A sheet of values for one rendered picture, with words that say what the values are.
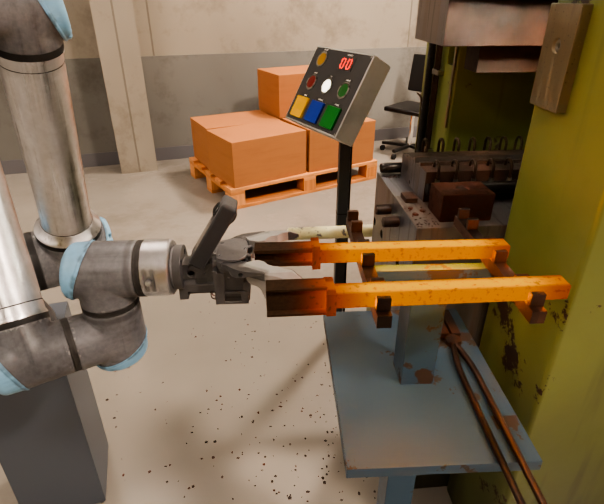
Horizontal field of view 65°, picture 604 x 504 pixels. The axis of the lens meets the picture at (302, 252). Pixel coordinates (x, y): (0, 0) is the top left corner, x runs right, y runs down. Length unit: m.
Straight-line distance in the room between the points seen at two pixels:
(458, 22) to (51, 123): 0.84
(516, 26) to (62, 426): 1.48
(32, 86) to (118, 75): 3.24
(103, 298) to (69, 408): 0.71
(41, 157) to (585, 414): 1.23
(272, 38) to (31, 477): 3.89
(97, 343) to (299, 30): 4.14
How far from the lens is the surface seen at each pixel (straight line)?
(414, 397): 0.90
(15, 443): 1.56
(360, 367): 0.94
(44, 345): 0.83
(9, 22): 0.96
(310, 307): 0.65
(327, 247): 0.75
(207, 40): 4.55
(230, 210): 0.70
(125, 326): 0.82
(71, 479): 1.67
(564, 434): 1.23
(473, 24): 1.16
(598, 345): 1.08
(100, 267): 0.77
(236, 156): 3.34
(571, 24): 0.97
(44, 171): 1.13
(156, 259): 0.74
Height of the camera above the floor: 1.37
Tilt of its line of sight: 29 degrees down
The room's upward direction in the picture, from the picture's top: straight up
